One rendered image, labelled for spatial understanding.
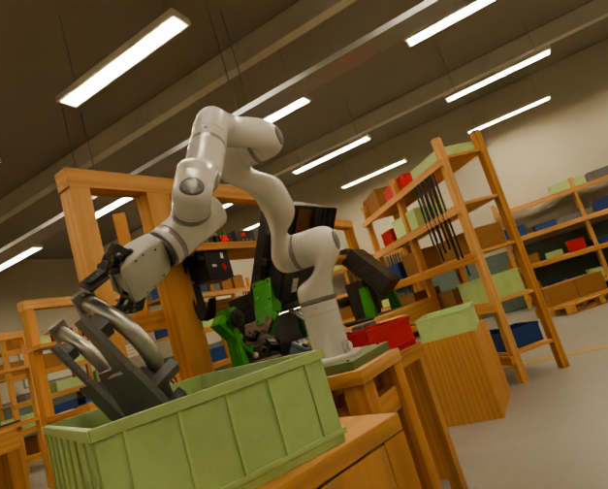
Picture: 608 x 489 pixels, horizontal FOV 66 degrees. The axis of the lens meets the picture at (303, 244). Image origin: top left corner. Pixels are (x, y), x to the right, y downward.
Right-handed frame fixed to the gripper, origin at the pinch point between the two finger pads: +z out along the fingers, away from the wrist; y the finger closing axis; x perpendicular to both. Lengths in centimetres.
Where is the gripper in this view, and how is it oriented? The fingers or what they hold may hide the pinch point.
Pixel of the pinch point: (98, 303)
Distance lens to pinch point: 90.4
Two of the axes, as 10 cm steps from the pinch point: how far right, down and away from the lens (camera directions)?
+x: 8.5, 3.2, -4.1
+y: -0.4, -7.5, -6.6
